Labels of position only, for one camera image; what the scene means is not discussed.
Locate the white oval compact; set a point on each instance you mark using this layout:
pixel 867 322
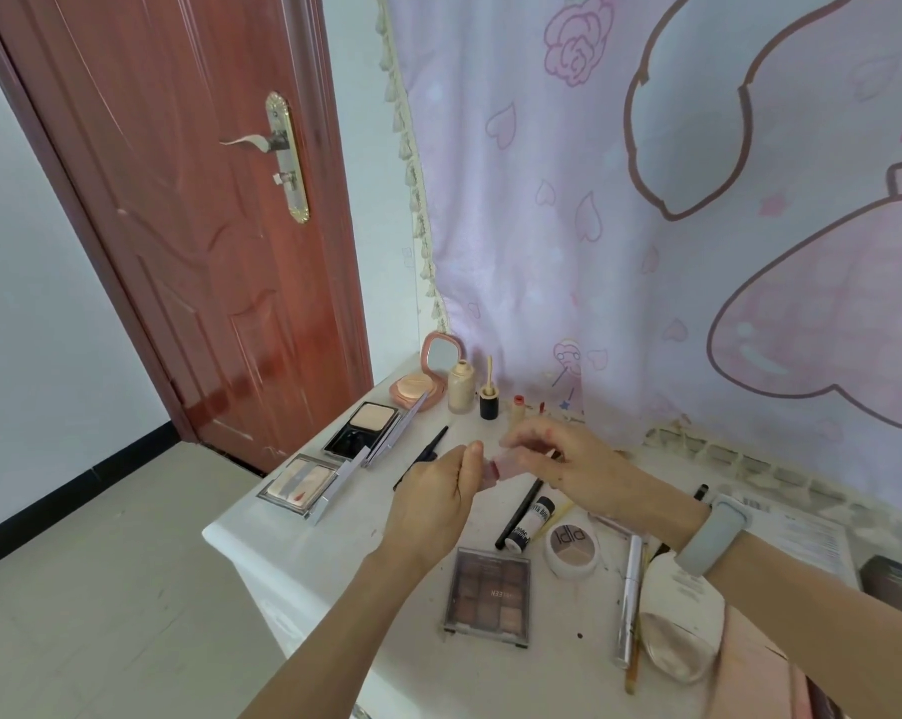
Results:
pixel 679 629

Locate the small black white bottle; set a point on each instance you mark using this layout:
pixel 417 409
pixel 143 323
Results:
pixel 532 524

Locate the small peach lip glaze tube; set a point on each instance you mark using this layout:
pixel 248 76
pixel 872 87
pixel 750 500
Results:
pixel 520 411

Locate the black pen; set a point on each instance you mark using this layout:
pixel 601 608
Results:
pixel 701 491

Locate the black foundation bottle cap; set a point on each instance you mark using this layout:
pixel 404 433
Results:
pixel 488 405

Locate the beige foundation bottle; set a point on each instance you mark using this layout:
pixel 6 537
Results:
pixel 460 393

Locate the dark grey palette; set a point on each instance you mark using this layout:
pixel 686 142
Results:
pixel 364 423

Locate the paper instruction sheet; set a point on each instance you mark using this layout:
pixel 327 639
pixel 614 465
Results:
pixel 810 539

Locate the person's left forearm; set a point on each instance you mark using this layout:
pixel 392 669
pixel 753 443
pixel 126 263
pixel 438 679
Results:
pixel 331 636

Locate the silver square palette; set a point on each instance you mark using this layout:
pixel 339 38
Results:
pixel 301 486

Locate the dark lip glaze wand cap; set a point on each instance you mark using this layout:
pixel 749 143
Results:
pixel 541 409

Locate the pink lip gloss tube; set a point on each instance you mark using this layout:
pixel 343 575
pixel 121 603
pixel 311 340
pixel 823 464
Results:
pixel 503 467

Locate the white smartwatch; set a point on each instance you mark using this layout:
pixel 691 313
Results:
pixel 709 539

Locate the silver mascara tube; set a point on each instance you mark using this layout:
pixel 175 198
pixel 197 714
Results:
pixel 629 599

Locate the orange brown eyeshadow palette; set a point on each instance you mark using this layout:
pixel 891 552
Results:
pixel 488 599

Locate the person's right hand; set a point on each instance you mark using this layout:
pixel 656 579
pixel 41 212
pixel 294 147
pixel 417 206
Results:
pixel 608 486

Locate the black eyeliner pencil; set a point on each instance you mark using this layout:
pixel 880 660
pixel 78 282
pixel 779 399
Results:
pixel 518 516

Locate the black eyeliner pencils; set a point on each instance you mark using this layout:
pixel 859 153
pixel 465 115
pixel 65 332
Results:
pixel 424 452

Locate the brown wooden door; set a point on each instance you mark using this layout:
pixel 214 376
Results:
pixel 196 254

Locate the person's left hand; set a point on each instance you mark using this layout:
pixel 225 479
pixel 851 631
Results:
pixel 428 509

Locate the white table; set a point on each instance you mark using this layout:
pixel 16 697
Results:
pixel 331 546

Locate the dark foundation box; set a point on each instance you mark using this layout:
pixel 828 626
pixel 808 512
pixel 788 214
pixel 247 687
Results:
pixel 896 587

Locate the round white powder compact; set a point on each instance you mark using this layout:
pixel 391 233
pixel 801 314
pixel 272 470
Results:
pixel 572 550

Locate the pink cushion compact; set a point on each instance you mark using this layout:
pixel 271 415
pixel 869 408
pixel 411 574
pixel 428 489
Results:
pixel 421 385

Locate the person's right forearm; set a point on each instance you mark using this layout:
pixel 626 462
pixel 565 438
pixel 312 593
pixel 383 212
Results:
pixel 833 621

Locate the lilac cartoon cloth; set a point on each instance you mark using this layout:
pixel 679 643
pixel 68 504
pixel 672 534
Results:
pixel 645 217

